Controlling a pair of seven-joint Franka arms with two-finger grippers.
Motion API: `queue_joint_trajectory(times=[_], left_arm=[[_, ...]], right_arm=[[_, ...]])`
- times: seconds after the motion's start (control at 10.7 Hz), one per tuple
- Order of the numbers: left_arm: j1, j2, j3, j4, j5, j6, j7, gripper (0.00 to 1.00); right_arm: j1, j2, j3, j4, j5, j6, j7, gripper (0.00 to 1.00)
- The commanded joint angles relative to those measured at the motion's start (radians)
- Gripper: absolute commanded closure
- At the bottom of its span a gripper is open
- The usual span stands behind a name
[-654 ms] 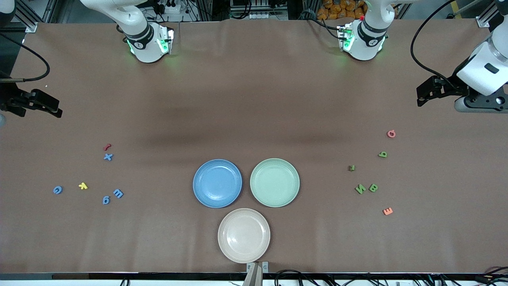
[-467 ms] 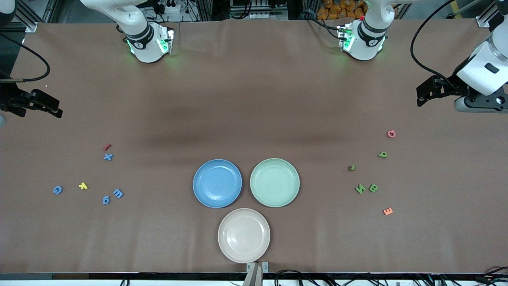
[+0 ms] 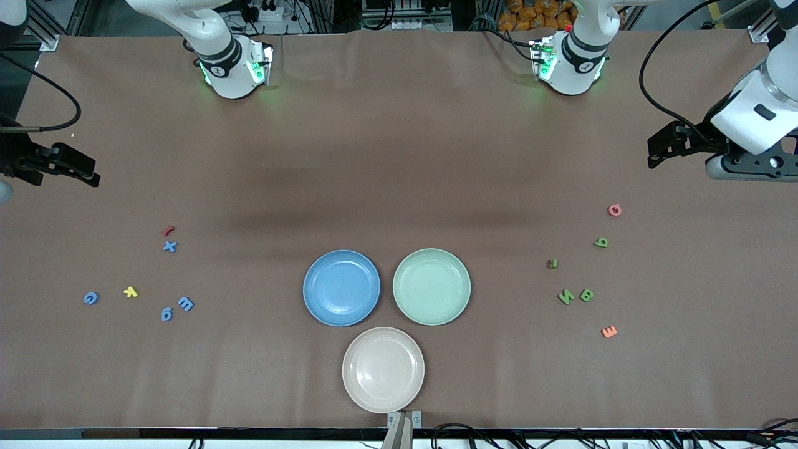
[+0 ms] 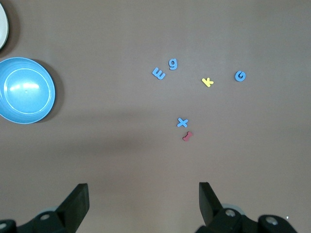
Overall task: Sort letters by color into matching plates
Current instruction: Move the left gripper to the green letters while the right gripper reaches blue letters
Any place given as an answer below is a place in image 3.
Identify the black cable loop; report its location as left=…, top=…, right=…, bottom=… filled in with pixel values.
left=430, top=423, right=499, bottom=449

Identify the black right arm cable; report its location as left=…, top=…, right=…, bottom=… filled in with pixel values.
left=0, top=53, right=82, bottom=133

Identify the blue plate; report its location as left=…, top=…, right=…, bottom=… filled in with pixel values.
left=303, top=250, right=381, bottom=327

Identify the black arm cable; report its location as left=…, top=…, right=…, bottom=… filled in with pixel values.
left=0, top=53, right=82, bottom=133
left=638, top=0, right=727, bottom=141

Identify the beige plate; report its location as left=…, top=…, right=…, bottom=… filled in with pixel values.
left=342, top=327, right=426, bottom=414

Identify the aluminium frame post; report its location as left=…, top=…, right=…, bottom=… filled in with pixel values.
left=19, top=0, right=60, bottom=52
left=748, top=9, right=779, bottom=44

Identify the bag of orange items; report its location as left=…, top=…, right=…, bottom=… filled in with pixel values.
left=498, top=0, right=577, bottom=32

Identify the grey metal clamp bracket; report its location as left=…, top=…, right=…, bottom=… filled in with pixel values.
left=382, top=410, right=423, bottom=449

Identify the green plate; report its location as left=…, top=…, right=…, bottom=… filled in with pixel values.
left=393, top=248, right=472, bottom=326

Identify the brown table cover sheet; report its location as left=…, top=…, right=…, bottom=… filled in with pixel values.
left=0, top=30, right=798, bottom=431

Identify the white power strip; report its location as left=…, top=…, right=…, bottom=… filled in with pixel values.
left=388, top=17, right=453, bottom=32
left=246, top=0, right=286, bottom=23

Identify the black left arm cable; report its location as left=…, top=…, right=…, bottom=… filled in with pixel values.
left=638, top=0, right=727, bottom=141

